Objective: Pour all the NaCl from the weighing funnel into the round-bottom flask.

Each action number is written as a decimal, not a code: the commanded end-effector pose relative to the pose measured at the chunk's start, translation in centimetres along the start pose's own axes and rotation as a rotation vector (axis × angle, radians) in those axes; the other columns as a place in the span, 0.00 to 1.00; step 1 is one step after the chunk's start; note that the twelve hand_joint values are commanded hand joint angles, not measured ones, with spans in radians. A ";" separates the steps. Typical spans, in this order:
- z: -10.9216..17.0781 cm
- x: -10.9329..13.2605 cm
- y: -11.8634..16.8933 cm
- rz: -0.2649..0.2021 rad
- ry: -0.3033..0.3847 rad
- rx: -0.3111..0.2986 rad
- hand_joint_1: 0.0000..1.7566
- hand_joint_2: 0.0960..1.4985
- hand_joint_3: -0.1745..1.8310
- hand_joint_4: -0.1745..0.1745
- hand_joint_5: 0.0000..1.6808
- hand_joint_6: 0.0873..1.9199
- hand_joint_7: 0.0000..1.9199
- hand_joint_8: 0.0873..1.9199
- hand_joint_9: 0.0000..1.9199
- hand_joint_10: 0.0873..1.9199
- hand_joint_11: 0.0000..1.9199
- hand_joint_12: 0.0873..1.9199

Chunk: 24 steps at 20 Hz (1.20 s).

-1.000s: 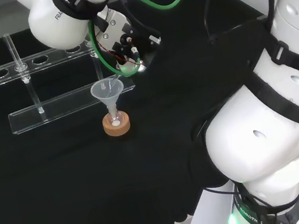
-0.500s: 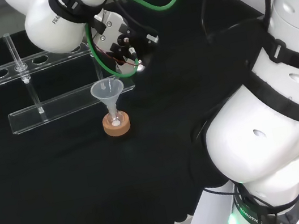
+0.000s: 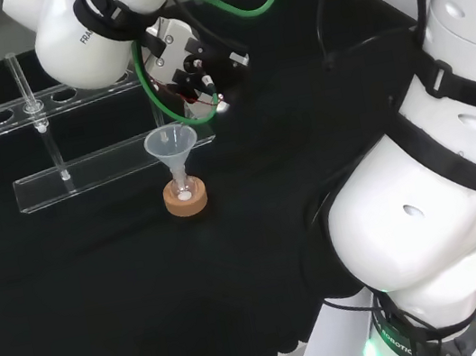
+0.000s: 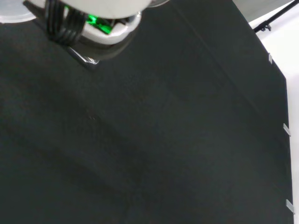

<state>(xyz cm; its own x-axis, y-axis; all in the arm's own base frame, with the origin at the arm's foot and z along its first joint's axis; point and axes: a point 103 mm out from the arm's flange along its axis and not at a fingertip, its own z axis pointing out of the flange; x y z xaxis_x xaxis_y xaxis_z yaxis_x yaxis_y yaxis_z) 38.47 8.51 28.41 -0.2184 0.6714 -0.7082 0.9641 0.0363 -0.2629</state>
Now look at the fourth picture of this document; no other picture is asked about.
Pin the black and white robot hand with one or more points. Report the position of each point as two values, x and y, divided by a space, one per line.
105 9

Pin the black bench cloth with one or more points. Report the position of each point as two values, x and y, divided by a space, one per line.
140 140

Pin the small grey cloth clip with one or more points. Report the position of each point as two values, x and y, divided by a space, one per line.
286 129
270 58
290 206

